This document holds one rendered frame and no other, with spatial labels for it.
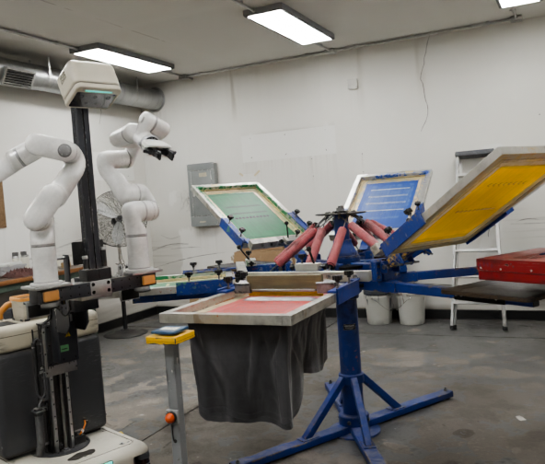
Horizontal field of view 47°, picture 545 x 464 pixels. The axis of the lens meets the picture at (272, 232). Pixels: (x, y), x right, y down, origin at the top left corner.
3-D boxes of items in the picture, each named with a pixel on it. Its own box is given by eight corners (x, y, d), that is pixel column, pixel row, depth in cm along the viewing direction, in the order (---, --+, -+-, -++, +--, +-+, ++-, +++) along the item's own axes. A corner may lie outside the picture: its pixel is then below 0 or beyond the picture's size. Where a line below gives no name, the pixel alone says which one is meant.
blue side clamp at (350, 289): (339, 305, 272) (338, 288, 271) (328, 305, 274) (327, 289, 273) (359, 293, 299) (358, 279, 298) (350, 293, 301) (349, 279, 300)
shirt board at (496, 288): (585, 303, 273) (584, 284, 273) (529, 319, 250) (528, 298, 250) (370, 282, 383) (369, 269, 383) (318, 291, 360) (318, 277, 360)
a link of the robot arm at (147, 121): (159, 118, 275) (141, 108, 269) (168, 123, 266) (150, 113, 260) (143, 147, 276) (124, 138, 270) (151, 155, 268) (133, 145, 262)
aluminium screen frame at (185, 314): (291, 326, 229) (291, 315, 228) (159, 322, 254) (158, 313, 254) (357, 291, 299) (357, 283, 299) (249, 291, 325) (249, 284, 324)
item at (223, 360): (292, 432, 241) (284, 321, 239) (192, 422, 261) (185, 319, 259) (295, 429, 244) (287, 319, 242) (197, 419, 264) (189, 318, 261)
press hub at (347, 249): (377, 446, 351) (362, 204, 344) (312, 439, 367) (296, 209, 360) (395, 422, 386) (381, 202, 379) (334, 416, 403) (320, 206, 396)
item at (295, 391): (295, 428, 243) (286, 319, 241) (285, 427, 245) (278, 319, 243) (334, 391, 285) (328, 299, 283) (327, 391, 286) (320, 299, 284)
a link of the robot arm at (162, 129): (123, 121, 281) (150, 108, 266) (147, 133, 289) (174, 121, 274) (119, 138, 278) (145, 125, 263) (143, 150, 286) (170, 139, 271)
